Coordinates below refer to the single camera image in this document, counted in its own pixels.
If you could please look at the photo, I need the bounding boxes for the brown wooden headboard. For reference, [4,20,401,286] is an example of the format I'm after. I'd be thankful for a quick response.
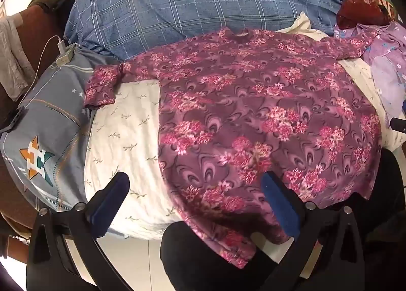
[0,4,69,114]

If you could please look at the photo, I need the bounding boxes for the grey towel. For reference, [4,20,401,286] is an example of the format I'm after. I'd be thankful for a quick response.
[0,18,36,102]

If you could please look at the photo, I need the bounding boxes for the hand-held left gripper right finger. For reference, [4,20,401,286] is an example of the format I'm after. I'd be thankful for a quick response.
[254,170,366,291]

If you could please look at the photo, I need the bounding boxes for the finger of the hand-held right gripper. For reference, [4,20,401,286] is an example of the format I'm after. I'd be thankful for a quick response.
[390,117,406,134]

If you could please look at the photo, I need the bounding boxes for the cream leaf print bedsheet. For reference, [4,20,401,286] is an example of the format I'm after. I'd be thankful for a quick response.
[83,12,406,240]

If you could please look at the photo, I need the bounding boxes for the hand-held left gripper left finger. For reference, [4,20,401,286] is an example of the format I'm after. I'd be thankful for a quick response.
[25,171,134,291]

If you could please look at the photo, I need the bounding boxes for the grey star print pillow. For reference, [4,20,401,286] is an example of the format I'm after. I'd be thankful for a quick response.
[0,44,119,212]

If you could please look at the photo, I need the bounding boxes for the lilac floral shirt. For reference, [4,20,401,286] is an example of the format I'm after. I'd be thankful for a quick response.
[333,21,406,129]

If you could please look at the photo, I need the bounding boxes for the purple floral shirt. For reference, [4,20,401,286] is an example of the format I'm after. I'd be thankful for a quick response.
[83,27,383,270]

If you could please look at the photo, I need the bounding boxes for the person's black pants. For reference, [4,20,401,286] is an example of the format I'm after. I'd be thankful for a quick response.
[159,147,406,291]

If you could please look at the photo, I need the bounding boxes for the white charger with cable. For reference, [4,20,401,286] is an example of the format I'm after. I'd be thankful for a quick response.
[17,35,78,106]

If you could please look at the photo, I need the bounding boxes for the red plastic bag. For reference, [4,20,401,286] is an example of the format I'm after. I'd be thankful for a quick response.
[336,0,397,29]

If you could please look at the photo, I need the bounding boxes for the blue plaid quilt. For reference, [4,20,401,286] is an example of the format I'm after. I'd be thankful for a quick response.
[63,0,357,61]

